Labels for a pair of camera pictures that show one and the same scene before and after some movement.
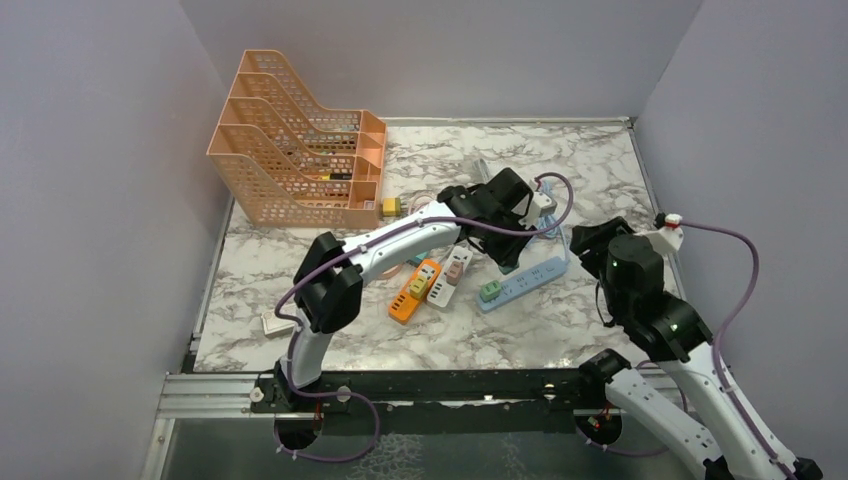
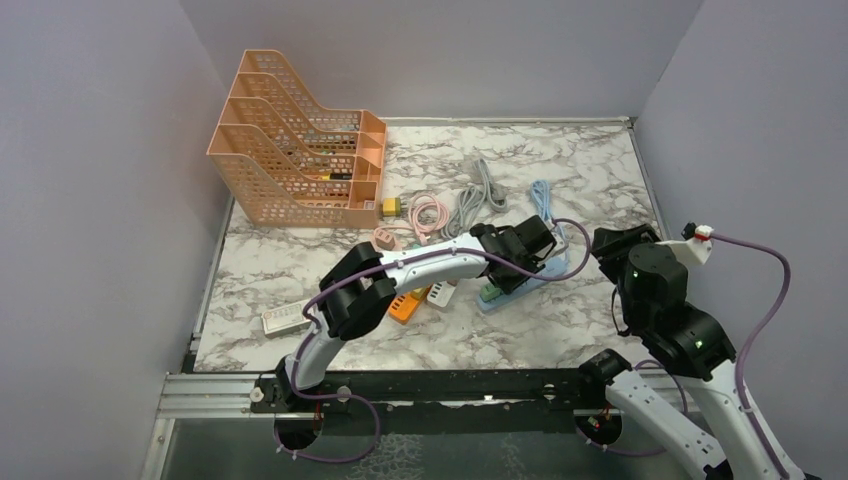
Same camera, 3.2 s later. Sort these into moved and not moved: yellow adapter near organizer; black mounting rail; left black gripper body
Moved: left black gripper body
Not moved: black mounting rail; yellow adapter near organizer
